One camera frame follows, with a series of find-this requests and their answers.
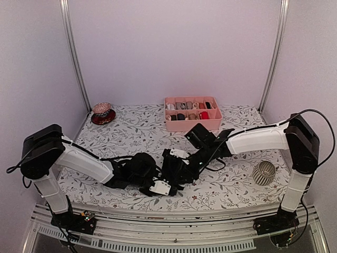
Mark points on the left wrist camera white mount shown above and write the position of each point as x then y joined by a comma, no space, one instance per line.
162,187

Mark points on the striped round cup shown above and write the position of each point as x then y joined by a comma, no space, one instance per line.
264,173

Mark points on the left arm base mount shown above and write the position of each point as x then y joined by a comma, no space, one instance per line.
85,222

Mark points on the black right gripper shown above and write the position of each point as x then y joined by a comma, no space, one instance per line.
195,174

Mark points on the left aluminium frame post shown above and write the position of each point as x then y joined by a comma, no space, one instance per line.
65,12

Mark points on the right aluminium frame post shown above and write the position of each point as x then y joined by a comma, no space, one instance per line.
284,8

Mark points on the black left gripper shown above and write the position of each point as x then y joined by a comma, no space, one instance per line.
155,172

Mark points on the aluminium frame post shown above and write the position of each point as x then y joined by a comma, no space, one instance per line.
65,12
284,8

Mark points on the black underwear white lettering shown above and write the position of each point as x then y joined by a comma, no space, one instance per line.
177,172

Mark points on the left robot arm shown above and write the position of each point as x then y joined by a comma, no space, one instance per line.
49,148

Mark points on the red patterned pincushion on saucer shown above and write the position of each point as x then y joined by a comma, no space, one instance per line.
102,113

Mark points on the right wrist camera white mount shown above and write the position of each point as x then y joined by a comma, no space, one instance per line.
178,154

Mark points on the pink divided storage box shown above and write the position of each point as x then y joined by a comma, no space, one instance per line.
183,113

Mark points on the black underwear beige waistband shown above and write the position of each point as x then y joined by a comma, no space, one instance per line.
208,105

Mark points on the aluminium front rail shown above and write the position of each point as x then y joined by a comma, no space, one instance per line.
122,230

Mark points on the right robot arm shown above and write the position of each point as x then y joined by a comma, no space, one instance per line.
252,167

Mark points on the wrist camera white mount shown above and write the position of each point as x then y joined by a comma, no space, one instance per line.
162,187
178,154

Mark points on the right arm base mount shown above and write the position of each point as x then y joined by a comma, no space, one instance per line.
280,221

